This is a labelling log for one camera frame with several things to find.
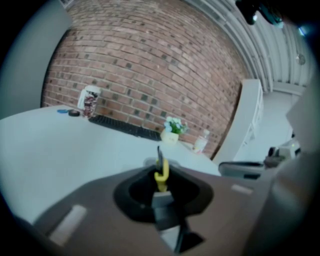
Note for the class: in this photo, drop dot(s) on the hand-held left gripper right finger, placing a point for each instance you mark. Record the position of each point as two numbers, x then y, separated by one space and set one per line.
225 200

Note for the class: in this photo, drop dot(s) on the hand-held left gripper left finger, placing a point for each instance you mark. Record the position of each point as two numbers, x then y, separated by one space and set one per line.
100 212

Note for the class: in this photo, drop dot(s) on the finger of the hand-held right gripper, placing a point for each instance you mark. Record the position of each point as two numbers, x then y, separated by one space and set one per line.
240 170

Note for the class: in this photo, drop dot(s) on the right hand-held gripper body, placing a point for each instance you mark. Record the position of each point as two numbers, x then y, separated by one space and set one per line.
283 152

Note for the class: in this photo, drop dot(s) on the white drink bottle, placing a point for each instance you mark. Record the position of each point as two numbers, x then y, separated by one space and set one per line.
200 143

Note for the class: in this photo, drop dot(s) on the white shelf unit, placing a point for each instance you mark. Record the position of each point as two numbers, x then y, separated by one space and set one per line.
245 120

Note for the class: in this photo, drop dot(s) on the potted artificial flowers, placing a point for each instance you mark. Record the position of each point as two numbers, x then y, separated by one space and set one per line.
171 132

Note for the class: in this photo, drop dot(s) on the black keyboard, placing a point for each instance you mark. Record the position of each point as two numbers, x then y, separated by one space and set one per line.
125 126

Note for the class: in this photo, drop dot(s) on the black tape roll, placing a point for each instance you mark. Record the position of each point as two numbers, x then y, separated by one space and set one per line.
74 113

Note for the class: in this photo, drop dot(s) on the blue scissors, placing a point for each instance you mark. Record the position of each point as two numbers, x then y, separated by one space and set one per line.
62 111

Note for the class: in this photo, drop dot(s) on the patterned paper cup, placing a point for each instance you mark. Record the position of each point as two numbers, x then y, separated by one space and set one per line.
88 102

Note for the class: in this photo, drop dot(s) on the grey metal cabinet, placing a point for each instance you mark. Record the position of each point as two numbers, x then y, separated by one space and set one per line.
25 62

